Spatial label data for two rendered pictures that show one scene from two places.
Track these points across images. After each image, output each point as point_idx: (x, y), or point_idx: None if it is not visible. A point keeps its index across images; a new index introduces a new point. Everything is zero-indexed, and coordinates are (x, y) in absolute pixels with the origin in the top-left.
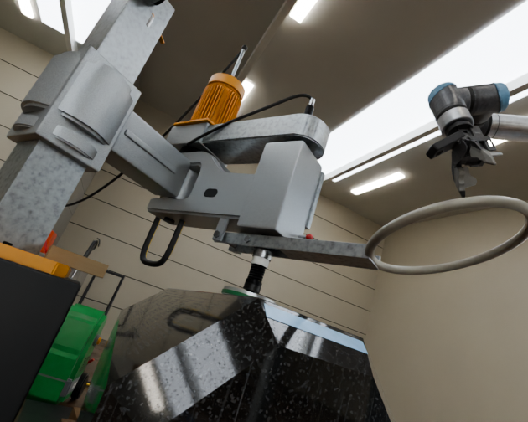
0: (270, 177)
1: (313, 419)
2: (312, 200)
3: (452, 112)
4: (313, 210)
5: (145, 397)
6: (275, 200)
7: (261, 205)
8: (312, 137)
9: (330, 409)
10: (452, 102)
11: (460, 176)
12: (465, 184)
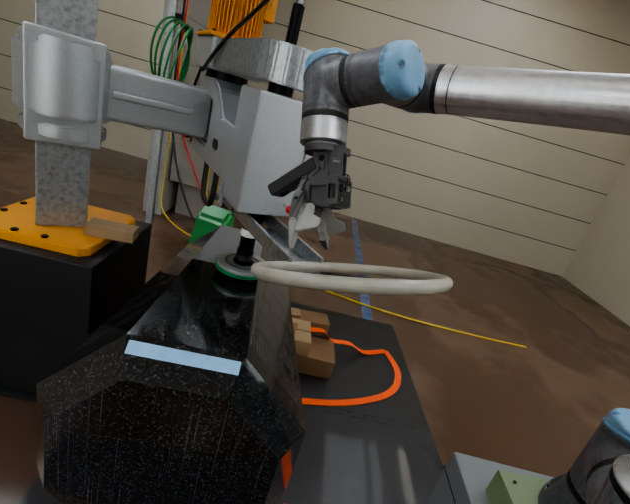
0: (239, 140)
1: (166, 420)
2: (301, 157)
3: (303, 125)
4: None
5: (49, 396)
6: (238, 175)
7: (232, 177)
8: (277, 79)
9: (181, 415)
10: (308, 103)
11: None
12: (330, 230)
